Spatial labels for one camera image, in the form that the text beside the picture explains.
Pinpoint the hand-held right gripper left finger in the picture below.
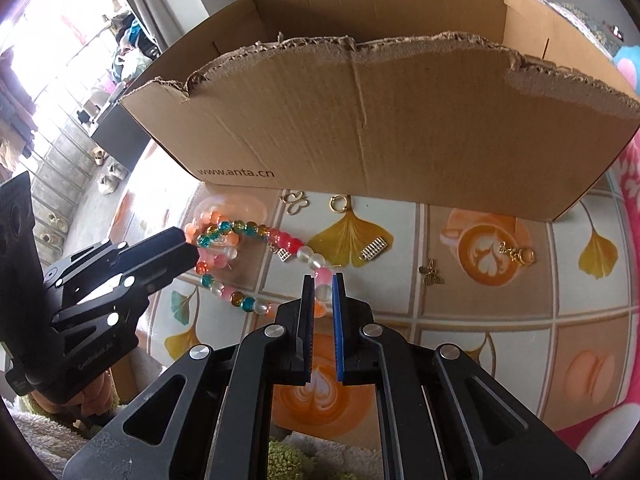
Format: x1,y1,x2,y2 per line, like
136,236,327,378
62,275,321,480

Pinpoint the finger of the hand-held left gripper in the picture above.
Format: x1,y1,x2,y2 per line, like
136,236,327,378
42,227,201,289
50,260,200,341

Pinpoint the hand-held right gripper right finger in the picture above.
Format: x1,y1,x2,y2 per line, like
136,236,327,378
331,272,593,480

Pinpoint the pink orange bead bracelet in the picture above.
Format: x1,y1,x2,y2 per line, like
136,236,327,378
183,211,242,275

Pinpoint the multicolour glass bead bracelet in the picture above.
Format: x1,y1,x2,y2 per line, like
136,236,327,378
196,217,335,317

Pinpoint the gold butterfly outline charm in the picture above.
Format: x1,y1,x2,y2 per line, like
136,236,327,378
281,191,311,215

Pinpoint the brown cardboard box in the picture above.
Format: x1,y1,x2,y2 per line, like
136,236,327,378
120,0,640,223

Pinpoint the person's left forearm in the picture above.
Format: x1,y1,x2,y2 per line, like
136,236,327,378
7,407,108,480

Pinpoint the person's left hand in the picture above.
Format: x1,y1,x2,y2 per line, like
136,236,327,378
30,367,126,431

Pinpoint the scattered group of shoes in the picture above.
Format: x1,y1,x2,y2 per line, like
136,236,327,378
35,97,131,258

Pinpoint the bronze butterfly charm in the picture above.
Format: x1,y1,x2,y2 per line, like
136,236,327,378
419,259,445,286

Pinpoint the dark grey cabinet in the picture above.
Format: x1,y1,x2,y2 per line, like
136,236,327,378
90,101,151,173

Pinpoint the white green fuzzy sweater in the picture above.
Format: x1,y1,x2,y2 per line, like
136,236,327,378
270,435,381,480

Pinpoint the ginkgo print tablecloth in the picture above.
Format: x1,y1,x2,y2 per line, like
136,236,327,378
107,140,636,461

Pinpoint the pile of clothes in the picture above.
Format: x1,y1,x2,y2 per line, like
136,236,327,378
109,12,162,86

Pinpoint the blue plush pillow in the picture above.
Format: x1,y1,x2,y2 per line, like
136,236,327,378
612,45,640,92

